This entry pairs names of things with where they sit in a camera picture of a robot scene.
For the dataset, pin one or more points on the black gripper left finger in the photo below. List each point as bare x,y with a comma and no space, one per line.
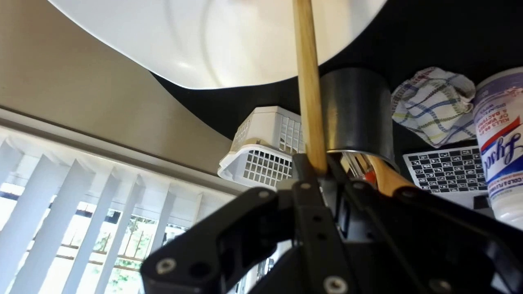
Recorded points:
219,249

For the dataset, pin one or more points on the white bowl with teal rim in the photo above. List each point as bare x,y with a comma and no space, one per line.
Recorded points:
196,44

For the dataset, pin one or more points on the white plastic basket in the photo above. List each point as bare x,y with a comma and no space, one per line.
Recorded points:
262,148

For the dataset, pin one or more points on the white vertical blinds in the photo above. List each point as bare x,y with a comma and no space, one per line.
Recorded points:
72,222

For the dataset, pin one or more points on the metal utensil cup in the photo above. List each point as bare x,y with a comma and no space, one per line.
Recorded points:
356,112

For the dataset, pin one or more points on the white wipes canister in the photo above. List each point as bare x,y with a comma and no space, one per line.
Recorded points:
499,129

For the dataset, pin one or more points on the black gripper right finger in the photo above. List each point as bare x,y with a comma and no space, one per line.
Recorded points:
433,245

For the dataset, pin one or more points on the wooden spoon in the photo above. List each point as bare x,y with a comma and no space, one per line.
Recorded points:
309,86

